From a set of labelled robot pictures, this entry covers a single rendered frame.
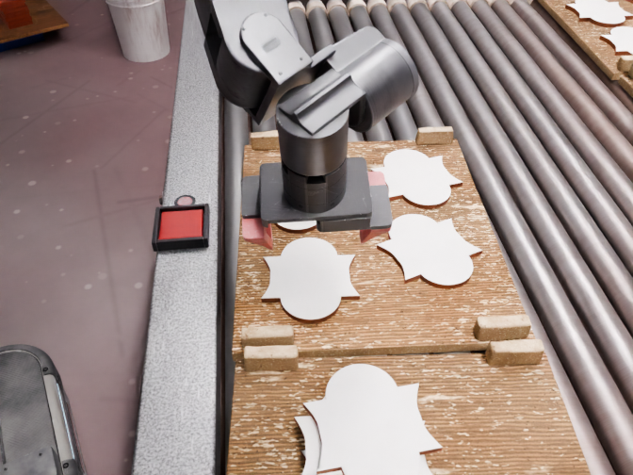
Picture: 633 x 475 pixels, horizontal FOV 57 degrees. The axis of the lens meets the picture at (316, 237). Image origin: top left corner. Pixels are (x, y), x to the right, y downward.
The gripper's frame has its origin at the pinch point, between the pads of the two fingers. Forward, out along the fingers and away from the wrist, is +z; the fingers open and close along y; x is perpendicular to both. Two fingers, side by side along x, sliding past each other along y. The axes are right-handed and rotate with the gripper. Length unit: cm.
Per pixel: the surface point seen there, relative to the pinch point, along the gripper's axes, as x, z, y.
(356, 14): -82, 38, -14
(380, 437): 20.2, 3.5, -4.5
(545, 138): -32, 26, -42
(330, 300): 2.3, 11.1, -1.3
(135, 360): -30, 116, 55
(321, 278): -1.1, 12.0, -0.5
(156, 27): -221, 152, 70
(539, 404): 17.1, 8.5, -22.1
